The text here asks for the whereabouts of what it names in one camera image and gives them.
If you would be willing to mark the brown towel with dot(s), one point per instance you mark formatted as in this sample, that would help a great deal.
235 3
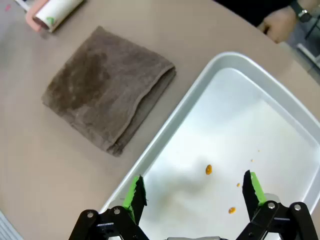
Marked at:
100 87

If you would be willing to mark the large orange food crumb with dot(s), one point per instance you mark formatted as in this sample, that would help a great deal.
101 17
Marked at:
232 210
208 169

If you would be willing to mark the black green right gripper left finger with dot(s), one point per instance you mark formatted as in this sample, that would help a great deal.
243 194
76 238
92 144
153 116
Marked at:
138 197

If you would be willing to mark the silver metal baking tray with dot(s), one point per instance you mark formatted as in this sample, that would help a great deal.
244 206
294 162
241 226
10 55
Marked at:
237 112

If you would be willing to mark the pink paper scrap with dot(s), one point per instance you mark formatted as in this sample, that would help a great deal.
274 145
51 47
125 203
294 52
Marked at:
6 8

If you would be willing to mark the person's black trousers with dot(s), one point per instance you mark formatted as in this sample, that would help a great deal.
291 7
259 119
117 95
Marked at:
250 10

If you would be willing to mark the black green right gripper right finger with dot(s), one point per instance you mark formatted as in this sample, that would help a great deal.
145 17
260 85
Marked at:
251 195

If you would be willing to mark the person's left hand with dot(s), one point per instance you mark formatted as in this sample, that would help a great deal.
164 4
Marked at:
280 25

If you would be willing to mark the black wristwatch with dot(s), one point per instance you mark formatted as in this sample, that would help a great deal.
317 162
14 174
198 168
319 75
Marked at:
303 12

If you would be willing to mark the person's left forearm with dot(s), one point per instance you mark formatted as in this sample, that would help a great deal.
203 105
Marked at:
311 3

